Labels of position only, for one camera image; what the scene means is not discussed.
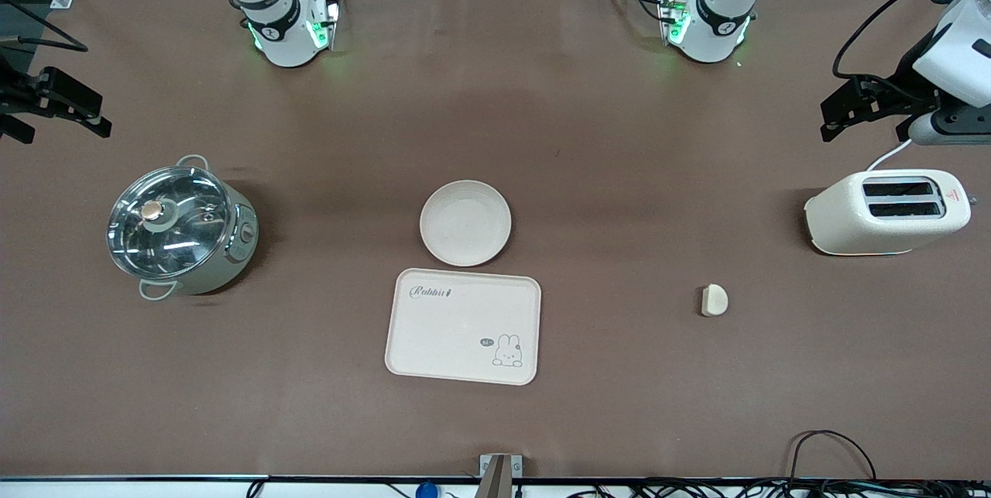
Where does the round cream plate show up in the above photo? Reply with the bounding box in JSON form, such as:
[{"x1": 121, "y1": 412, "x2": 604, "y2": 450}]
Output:
[{"x1": 420, "y1": 180, "x2": 513, "y2": 267}]

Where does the cream rabbit print tray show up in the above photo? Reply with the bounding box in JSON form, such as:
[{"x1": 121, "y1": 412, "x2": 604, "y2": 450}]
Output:
[{"x1": 385, "y1": 268, "x2": 542, "y2": 386}]

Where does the cream two-slot toaster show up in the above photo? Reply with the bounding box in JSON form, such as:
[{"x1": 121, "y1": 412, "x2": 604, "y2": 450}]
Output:
[{"x1": 804, "y1": 169, "x2": 978, "y2": 256}]

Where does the steel pot with glass lid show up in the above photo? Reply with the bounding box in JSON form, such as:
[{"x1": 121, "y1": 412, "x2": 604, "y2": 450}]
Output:
[{"x1": 106, "y1": 155, "x2": 260, "y2": 301}]

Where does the brown table cover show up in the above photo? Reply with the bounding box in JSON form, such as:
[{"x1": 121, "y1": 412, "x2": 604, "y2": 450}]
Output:
[{"x1": 0, "y1": 0, "x2": 991, "y2": 480}]

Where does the white toaster power cable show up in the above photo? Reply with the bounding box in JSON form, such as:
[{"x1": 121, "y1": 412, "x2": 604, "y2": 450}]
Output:
[{"x1": 866, "y1": 138, "x2": 915, "y2": 172}]

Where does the black looped cable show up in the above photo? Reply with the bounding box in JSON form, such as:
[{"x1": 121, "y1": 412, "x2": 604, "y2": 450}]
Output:
[{"x1": 786, "y1": 430, "x2": 880, "y2": 483}]

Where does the black cable bundle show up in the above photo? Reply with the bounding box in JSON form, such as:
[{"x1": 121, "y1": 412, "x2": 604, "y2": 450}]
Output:
[{"x1": 565, "y1": 478, "x2": 991, "y2": 498}]

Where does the grey metal camera bracket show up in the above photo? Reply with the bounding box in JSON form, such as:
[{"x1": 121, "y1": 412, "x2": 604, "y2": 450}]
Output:
[{"x1": 478, "y1": 453, "x2": 523, "y2": 498}]

